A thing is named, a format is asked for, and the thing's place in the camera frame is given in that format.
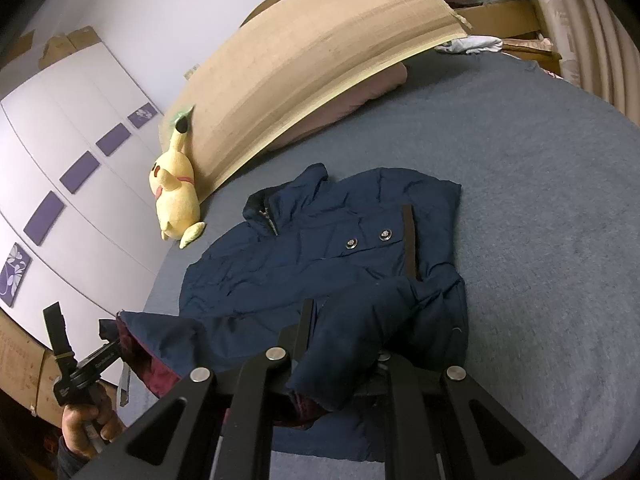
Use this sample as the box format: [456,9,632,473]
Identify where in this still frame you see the white crumpled cloth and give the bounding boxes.
[435,36,503,55]

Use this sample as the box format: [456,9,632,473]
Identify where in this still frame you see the grey bed sheet mattress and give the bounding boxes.
[141,51,639,479]

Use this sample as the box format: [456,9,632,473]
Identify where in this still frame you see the pink pillow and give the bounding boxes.
[266,63,408,152]

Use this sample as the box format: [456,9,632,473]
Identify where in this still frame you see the cardboard box beside bed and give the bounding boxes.
[456,0,541,38]

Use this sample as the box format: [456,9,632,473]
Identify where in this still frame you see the beige patterned curtain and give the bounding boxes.
[537,0,639,124]

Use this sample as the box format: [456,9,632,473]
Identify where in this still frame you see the yellow Pikachu plush toy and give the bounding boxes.
[149,106,206,249]

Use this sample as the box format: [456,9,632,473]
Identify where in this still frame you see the wall outlet plate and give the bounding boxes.
[183,64,200,80]

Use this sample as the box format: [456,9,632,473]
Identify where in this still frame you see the white wardrobe with purple handles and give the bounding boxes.
[0,39,177,340]

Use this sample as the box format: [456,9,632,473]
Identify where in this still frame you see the cardboard boxes atop wardrobe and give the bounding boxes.
[1,26,102,70]

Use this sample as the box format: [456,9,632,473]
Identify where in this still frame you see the person's left hand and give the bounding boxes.
[62,384,126,460]

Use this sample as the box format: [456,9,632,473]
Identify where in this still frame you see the beige woven bamboo mat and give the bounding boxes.
[160,0,470,200]

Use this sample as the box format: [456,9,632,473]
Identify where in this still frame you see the cardboard boxes on floor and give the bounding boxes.
[1,307,108,427]

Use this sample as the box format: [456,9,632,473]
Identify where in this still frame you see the navy blue puffer jacket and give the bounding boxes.
[101,164,469,462]

